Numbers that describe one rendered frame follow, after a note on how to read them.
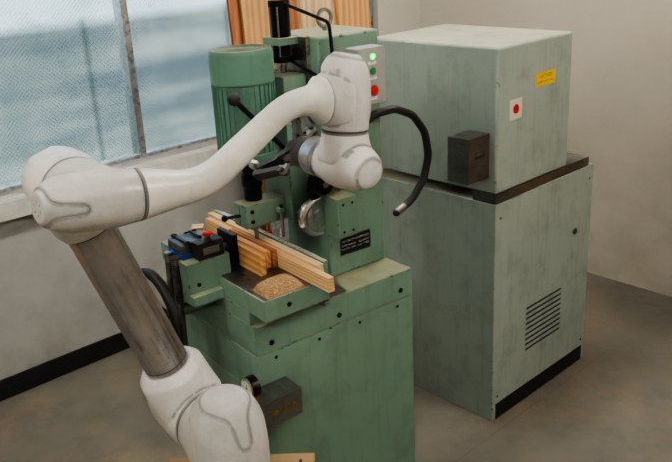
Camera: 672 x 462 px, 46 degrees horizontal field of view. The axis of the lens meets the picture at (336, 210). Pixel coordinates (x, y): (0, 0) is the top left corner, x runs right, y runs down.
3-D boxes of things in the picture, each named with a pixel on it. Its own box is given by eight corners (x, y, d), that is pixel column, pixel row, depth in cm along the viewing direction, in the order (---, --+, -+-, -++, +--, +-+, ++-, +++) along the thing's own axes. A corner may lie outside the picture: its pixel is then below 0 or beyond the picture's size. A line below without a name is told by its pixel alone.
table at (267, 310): (134, 267, 246) (131, 249, 244) (219, 241, 263) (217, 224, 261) (235, 336, 200) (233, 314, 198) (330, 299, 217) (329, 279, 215)
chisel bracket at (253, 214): (235, 229, 231) (232, 201, 229) (275, 217, 239) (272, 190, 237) (248, 235, 226) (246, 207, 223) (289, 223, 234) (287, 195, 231)
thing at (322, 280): (206, 230, 256) (205, 218, 255) (211, 228, 257) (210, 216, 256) (328, 293, 207) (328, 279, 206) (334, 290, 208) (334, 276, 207)
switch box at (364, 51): (346, 104, 227) (343, 48, 222) (372, 98, 233) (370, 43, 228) (360, 107, 223) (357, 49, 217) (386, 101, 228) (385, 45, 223)
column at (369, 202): (288, 258, 257) (271, 32, 233) (342, 239, 269) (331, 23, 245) (331, 278, 240) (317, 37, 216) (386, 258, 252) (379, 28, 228)
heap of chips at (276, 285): (249, 289, 212) (248, 279, 211) (288, 275, 219) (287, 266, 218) (267, 299, 205) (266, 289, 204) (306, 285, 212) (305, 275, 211)
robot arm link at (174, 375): (193, 470, 178) (155, 426, 195) (251, 424, 184) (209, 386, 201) (19, 183, 141) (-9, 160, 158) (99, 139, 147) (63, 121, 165)
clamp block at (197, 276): (166, 280, 227) (162, 251, 224) (207, 267, 235) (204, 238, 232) (190, 296, 216) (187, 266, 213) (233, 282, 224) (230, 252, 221)
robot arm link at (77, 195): (144, 165, 141) (117, 152, 151) (40, 178, 131) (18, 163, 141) (148, 236, 144) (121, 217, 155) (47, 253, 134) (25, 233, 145)
